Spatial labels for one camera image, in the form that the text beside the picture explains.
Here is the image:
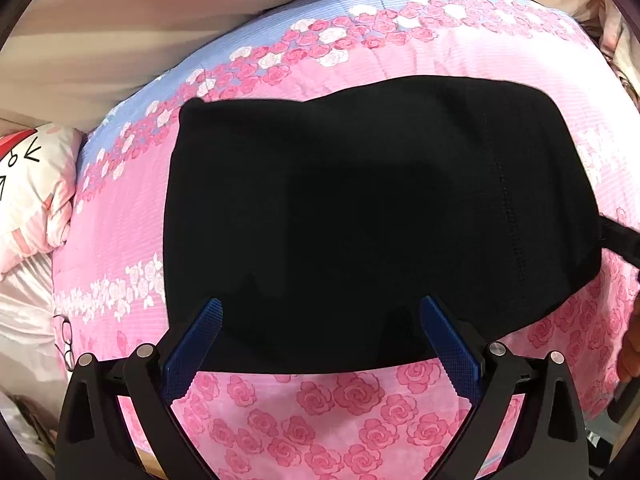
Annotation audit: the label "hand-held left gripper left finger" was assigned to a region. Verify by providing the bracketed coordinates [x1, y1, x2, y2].
[54, 297, 224, 480]

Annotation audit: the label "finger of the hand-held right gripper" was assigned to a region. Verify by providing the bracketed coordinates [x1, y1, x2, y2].
[597, 214, 640, 263]

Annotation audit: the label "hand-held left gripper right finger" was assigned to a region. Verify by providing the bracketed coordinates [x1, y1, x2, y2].
[419, 295, 588, 480]

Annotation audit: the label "black pants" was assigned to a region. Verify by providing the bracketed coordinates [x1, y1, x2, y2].
[162, 75, 603, 375]

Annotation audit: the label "person's right hand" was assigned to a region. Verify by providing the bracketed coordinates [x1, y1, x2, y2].
[617, 292, 640, 386]

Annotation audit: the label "pink rose print blanket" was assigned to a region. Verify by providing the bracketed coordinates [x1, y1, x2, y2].
[52, 0, 640, 480]

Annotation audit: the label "eyeglasses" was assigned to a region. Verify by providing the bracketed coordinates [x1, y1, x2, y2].
[52, 312, 76, 368]

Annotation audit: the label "white cloth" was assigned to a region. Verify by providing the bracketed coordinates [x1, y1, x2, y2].
[0, 250, 71, 396]

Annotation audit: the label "orange flower print quilt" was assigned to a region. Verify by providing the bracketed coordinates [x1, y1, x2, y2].
[597, 0, 640, 106]

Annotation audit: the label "cartoon face pillow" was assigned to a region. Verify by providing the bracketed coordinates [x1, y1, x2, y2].
[0, 122, 86, 276]

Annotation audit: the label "beige curtain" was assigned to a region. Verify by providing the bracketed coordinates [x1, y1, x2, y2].
[0, 0, 601, 136]

